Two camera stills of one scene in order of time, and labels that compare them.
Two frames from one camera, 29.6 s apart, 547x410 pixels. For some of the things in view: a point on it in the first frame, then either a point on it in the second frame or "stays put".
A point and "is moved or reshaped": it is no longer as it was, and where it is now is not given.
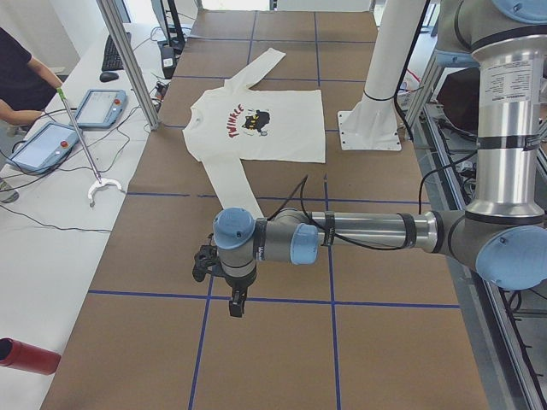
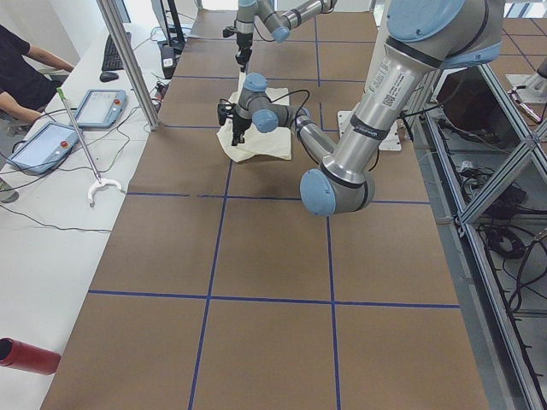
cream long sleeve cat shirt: (239, 124) is moved or reshaped
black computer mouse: (108, 76) stays put
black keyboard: (112, 60) stays put
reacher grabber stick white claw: (99, 182) stays put
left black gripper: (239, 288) → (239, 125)
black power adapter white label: (168, 61) stays put
